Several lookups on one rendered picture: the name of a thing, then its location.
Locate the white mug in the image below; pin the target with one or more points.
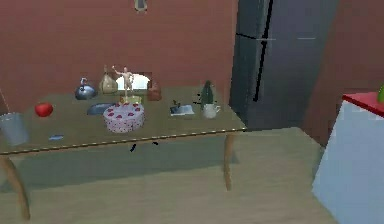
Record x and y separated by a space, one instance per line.
210 110

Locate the tan vase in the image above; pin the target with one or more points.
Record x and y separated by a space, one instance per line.
107 84

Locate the green bottle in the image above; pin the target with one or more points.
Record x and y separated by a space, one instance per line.
207 94

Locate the pink cake with red dots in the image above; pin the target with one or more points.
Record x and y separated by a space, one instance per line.
123 118

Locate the gold human statue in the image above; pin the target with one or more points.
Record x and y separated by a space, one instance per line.
127 80

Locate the dark blue plate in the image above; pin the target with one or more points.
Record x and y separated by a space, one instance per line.
98 108

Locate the dark grey fridge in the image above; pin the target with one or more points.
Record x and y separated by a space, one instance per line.
286 73

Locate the silver kettle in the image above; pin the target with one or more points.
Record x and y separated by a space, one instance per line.
85 91

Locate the wooden table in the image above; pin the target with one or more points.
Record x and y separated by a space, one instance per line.
80 133

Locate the small blue flat object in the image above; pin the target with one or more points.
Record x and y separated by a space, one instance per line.
56 137

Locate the red apple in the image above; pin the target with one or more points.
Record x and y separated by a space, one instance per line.
43 109

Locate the white cabinet with red top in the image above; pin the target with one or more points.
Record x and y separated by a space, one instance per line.
353 166

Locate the grey metal bucket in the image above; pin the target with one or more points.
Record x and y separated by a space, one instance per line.
14 128

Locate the green round object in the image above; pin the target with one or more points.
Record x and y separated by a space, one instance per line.
381 94

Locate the framed wall picture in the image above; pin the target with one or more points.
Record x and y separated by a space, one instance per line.
141 4

